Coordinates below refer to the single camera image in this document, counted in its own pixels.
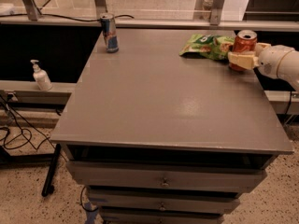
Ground black metal stand leg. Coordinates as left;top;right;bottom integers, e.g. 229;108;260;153
41;144;61;197

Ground black cable on ledge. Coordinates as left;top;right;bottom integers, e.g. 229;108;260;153
0;12;135;23

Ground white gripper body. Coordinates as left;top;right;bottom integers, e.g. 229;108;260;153
258;45;294;78

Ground grey middle drawer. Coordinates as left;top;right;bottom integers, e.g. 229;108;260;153
88;189;240;214

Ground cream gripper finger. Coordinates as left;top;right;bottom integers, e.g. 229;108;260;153
228;51;258;70
255;43;270;56

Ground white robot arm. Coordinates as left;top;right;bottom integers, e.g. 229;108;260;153
228;43;299;91

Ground blue silver energy drink can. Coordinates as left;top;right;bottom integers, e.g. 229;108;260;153
100;13;119;53

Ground white pump dispenser bottle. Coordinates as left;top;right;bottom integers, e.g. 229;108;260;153
31;60;52;91

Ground grey top drawer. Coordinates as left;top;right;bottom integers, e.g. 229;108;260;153
66;161;266;193

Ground red coke can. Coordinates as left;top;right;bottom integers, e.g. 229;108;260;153
229;29;259;72

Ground grey metal rail frame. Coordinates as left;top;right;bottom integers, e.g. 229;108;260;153
0;0;299;32

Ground grey drawer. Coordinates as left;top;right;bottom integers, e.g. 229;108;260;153
66;161;266;193
88;189;240;214
100;209;223;224

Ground black floor cables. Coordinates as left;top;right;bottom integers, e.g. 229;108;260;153
0;91;64;156

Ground grey bottom drawer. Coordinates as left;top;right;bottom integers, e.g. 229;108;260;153
100;209;223;224

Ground green rice chip bag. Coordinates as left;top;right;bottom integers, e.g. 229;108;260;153
179;34;235;61

